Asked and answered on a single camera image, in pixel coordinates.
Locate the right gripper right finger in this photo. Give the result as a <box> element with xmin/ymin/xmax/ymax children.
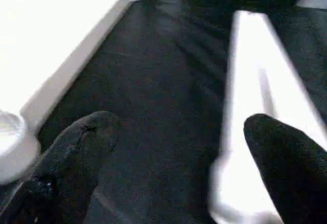
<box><xmin>243</xmin><ymin>113</ymin><xmax>327</xmax><ymax>224</ymax></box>

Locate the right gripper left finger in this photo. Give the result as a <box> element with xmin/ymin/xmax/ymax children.
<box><xmin>0</xmin><ymin>110</ymin><xmax>123</xmax><ymax>224</ymax></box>

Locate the white plastic table top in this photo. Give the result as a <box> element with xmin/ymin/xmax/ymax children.
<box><xmin>0</xmin><ymin>0</ymin><xmax>144</xmax><ymax>187</ymax></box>

